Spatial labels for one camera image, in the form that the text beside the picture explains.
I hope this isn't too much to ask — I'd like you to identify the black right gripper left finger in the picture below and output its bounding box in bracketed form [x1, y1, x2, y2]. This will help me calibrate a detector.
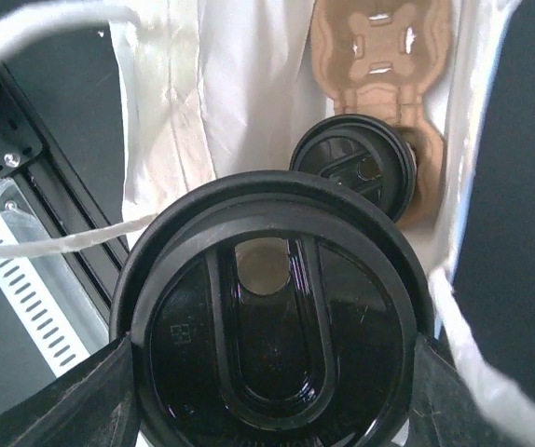
[0, 336, 138, 446]

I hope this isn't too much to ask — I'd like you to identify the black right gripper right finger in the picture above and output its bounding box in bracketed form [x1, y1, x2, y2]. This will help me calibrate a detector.
[406, 335, 535, 446]

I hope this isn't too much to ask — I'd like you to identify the light blue paper bag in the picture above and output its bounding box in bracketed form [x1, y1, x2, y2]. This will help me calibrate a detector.
[0, 0, 535, 439]

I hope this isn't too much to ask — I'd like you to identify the single brown pulp cup carrier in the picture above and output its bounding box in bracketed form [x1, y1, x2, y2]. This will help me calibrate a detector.
[309, 1, 453, 228]

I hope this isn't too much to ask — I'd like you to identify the light blue cable duct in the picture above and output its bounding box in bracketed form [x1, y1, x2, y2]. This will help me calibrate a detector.
[0, 185, 108, 377]

